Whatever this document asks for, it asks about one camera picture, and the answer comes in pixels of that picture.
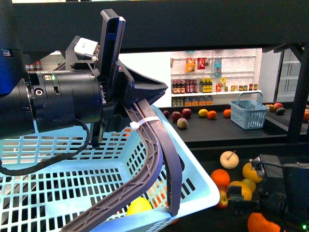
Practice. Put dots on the dark red apple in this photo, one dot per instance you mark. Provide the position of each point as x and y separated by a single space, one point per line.
186 113
175 116

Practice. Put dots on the small tangerine centre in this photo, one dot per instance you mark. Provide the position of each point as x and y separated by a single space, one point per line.
221 178

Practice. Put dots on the white wall shelf with bottles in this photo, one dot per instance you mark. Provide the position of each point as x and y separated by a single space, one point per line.
209 77

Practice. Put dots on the white round pear with stem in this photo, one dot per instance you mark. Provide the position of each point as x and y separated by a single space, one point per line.
229 159

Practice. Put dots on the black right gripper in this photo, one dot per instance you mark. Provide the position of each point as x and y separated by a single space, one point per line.
266 170

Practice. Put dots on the dark plum far shelf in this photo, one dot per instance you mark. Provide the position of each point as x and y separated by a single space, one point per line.
166 113

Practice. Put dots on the dark red apple far left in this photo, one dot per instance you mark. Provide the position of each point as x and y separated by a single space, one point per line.
175 116

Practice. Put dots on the peach on far shelf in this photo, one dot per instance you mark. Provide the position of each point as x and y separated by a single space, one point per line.
182 123

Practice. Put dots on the large orange front centre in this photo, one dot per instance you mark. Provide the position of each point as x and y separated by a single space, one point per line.
258 223

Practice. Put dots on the orange beside small basket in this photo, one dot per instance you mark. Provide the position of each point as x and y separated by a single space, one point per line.
227 113

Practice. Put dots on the yellow lemon far shelf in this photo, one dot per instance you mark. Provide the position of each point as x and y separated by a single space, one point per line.
203 112

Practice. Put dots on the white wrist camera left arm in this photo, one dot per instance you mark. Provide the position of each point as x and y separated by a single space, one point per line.
81 54

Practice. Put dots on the yellow lemon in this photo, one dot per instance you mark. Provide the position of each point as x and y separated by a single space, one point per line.
138 205

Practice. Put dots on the small blue basket far shelf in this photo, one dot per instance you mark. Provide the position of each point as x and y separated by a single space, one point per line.
248 114

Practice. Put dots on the black shelf post right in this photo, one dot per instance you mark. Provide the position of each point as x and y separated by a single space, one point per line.
301 51

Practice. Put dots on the red yellow apple centre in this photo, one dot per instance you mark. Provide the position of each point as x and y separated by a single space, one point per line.
223 201

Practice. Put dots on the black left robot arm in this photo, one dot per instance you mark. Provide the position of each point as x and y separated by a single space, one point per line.
95 88

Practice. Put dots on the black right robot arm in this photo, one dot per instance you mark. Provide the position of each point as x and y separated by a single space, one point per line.
284 196

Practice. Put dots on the brown kiwi upper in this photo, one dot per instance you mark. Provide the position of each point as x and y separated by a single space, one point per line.
250 184

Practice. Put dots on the golden apple upper right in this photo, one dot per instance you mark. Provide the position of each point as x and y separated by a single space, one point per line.
250 174

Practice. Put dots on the tangerine far shelf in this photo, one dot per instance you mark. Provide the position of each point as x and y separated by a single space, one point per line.
211 115

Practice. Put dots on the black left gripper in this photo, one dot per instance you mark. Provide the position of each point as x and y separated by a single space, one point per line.
133 86

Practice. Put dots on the white zip tie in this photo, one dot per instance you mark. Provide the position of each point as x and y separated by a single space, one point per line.
136 125

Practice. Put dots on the dark red apple far right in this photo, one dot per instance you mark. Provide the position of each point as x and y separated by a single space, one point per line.
186 113

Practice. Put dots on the large light blue basket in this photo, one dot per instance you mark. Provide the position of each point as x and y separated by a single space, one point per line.
47 200

